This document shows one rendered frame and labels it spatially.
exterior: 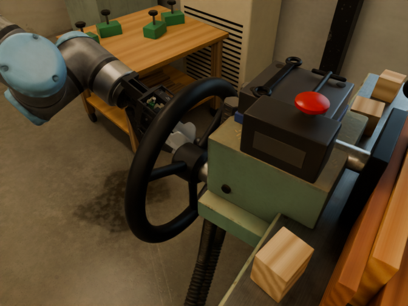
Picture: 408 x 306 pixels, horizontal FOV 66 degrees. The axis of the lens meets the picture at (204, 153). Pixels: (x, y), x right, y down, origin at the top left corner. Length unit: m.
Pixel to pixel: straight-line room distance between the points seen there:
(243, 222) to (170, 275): 0.95
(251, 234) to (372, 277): 0.14
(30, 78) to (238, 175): 0.35
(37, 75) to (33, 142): 1.49
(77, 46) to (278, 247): 0.58
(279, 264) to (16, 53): 0.46
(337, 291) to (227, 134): 0.18
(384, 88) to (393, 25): 1.19
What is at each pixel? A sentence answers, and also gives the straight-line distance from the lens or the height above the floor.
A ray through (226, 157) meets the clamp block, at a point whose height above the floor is 0.94.
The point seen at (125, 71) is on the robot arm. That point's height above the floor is 0.86.
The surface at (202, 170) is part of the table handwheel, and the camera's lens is 0.49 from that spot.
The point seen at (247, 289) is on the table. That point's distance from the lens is 0.31.
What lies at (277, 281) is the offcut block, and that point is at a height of 0.93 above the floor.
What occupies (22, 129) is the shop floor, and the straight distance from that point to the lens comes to 2.15.
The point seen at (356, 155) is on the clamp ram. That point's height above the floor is 0.96.
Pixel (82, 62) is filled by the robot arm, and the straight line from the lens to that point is 0.71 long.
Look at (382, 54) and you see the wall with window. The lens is 1.79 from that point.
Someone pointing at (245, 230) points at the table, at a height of 0.87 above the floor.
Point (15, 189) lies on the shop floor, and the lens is 1.79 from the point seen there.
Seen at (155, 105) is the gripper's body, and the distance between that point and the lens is 0.63.
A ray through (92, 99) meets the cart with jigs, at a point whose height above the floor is 0.18.
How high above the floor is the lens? 1.18
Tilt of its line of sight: 44 degrees down
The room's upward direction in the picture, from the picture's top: straight up
